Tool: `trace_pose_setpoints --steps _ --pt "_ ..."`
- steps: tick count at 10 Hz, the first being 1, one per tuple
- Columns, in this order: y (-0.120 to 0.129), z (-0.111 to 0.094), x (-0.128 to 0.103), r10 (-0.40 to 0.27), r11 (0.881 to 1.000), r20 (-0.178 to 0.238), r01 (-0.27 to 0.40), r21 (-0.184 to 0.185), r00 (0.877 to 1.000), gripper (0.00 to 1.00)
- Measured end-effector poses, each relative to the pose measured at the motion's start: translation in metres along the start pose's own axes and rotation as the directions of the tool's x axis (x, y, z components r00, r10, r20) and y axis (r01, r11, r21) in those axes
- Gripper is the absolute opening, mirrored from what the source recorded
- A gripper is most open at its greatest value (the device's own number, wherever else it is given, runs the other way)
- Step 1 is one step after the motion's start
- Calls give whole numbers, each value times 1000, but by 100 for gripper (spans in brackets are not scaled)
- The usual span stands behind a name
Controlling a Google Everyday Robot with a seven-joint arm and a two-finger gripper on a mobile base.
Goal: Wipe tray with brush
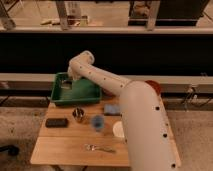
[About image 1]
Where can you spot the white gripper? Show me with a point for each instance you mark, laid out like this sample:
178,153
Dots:
73,75

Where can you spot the brush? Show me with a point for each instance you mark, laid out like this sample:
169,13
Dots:
66,84

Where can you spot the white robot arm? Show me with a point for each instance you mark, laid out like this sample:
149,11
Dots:
143,115

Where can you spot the green plastic tray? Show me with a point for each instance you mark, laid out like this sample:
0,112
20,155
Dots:
83,91

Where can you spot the metal cup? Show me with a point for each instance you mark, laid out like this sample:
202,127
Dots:
78,114

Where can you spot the blue sponge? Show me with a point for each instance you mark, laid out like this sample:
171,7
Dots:
111,110

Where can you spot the blue plastic cup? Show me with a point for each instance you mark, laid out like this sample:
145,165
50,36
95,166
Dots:
97,122

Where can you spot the black rectangular eraser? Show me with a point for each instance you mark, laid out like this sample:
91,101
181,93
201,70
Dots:
56,123

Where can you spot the wooden table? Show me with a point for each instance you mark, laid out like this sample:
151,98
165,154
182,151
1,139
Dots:
66,146

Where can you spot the red bowl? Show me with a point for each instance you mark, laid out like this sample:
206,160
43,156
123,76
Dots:
155,85

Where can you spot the black object on floor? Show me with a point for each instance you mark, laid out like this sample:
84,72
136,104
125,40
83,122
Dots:
11,149

